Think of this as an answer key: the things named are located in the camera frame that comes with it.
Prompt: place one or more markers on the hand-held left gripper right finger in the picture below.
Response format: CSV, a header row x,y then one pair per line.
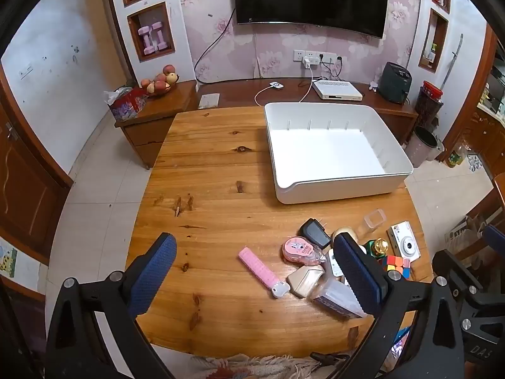
x,y
361,276

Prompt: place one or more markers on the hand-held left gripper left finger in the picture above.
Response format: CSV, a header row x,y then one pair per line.
x,y
158,268

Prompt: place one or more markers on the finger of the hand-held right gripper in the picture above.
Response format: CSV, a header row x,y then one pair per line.
x,y
451,266
495,237

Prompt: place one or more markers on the clear plastic bottle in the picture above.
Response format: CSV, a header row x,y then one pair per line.
x,y
335,298

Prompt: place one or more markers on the colourful puzzle cube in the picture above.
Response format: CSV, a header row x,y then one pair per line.
x,y
394,265

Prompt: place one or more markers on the white compact camera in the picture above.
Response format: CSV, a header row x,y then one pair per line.
x,y
406,243

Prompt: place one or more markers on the beige small box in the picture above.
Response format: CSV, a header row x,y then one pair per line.
x,y
305,280

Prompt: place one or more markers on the pink correction tape dispenser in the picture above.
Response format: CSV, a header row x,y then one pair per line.
x,y
300,249

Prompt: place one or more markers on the pink hair comb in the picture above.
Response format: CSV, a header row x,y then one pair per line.
x,y
256,266

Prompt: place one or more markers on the white plastic storage bin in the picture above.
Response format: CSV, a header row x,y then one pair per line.
x,y
335,154

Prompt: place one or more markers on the wooden chair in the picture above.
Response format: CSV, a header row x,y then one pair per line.
x,y
473,225

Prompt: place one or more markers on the white charger block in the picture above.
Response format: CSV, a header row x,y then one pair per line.
x,y
335,266

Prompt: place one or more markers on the green bottle with gold cap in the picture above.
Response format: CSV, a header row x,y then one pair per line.
x,y
378,246

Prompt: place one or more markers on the gold round compact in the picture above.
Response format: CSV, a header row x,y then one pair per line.
x,y
348,231

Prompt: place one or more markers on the small clear plastic box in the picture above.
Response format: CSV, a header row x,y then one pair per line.
x,y
374,220

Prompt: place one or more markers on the black power adapter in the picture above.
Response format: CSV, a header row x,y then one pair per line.
x,y
313,233

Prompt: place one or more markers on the patterned floor mat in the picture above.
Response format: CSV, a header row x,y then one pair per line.
x,y
475,162

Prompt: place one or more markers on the blue plastic item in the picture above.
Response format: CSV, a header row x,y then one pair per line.
x,y
396,349

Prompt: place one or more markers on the yellow oil bottle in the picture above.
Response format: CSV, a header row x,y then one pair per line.
x,y
454,158

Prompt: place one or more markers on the grey trash bin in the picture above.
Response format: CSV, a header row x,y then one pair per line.
x,y
420,146

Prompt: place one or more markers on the fringed patterned rug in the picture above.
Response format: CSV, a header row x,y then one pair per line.
x,y
252,367

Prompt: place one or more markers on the wooden side cabinet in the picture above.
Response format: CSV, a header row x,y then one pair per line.
x,y
158,126

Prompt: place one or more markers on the dark canister with red lid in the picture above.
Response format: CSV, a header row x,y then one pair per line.
x,y
429,100

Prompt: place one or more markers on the brown wooden door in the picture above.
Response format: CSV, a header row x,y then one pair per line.
x,y
27,189

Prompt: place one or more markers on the red patterned tissue pack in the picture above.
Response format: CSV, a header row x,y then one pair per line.
x,y
124,104

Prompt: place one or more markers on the dark fruit bowl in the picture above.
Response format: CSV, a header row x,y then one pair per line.
x,y
159,94

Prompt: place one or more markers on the grey booklet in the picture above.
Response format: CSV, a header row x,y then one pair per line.
x,y
208,100

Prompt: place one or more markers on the long metal rod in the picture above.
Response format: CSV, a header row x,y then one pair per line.
x,y
451,63

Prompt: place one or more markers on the black box appliance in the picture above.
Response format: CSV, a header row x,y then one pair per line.
x,y
394,83

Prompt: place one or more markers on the pile of red apples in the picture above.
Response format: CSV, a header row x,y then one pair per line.
x,y
159,81

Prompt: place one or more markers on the white set-top box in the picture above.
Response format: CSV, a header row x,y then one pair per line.
x,y
337,90

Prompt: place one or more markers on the small green bottle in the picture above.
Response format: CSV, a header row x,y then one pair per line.
x,y
432,52

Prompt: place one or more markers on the wooden television cabinet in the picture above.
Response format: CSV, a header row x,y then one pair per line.
x,y
236,89

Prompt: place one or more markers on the white round charging puck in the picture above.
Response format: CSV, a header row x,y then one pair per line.
x,y
276,86

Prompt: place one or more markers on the white plug charger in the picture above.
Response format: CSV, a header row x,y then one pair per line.
x,y
311,62

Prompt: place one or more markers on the pink dumbbell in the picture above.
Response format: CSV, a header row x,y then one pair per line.
x,y
145,39
159,35

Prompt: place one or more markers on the tall wooden wall cabinet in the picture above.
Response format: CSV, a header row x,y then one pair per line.
x,y
489,126

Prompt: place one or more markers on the white wall outlet strip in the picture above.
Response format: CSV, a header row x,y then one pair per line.
x,y
300,54

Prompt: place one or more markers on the white light switch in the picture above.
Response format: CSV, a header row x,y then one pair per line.
x,y
25,71

